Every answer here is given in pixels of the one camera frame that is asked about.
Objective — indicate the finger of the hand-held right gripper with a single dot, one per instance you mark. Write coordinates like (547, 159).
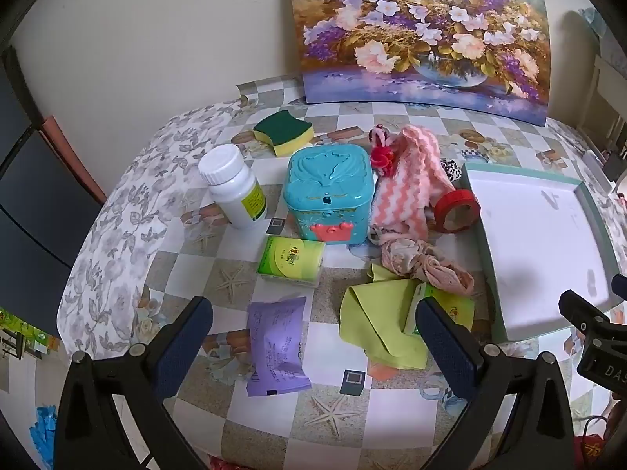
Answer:
(583, 309)
(621, 286)

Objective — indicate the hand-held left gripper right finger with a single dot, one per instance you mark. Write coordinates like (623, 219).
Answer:
(445, 347)

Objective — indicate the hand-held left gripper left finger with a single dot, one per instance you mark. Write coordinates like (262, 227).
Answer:
(181, 347)

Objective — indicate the green tissue pack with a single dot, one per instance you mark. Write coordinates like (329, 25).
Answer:
(453, 311)
(291, 259)

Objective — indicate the lime green cloth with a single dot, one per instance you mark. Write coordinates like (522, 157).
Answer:
(377, 313)

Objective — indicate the white tray with teal rim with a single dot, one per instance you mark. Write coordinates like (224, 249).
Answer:
(534, 245)

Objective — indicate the pink floral cloth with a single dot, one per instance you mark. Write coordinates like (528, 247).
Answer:
(416, 259)

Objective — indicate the purple cloth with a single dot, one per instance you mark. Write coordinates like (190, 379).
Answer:
(277, 342)

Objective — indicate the red tape roll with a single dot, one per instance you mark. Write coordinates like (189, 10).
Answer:
(453, 203)

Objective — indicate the pink zigzag striped towel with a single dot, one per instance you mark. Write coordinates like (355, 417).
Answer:
(411, 181)

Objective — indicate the leopard print scrunchie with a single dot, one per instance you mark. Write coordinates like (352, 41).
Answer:
(453, 171)

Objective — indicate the red hair scrunchie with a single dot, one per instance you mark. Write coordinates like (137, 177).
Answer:
(382, 156)

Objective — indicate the yellow and green sponge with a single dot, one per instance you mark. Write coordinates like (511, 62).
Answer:
(281, 129)

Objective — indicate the red bag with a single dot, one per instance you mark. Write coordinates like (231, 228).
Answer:
(590, 448)

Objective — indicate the black square marker tag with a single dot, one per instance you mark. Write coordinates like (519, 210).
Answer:
(351, 382)
(275, 225)

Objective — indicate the black charger plug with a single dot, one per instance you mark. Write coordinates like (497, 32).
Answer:
(613, 166)

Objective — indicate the grey floral tablecloth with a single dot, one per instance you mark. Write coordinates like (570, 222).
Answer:
(127, 235)

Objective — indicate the checkered printed tablecloth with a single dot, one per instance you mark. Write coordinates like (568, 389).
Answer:
(323, 416)

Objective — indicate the blue gloves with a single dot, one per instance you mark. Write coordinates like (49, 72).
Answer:
(46, 431)

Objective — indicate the white pill bottle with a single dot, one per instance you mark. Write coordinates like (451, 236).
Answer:
(230, 181)

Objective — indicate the teal plastic storage box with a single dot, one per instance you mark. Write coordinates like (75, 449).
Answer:
(328, 191)

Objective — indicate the dark cabinet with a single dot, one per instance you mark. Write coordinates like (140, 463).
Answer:
(29, 196)

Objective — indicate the flower bouquet painting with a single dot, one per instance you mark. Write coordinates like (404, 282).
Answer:
(416, 34)

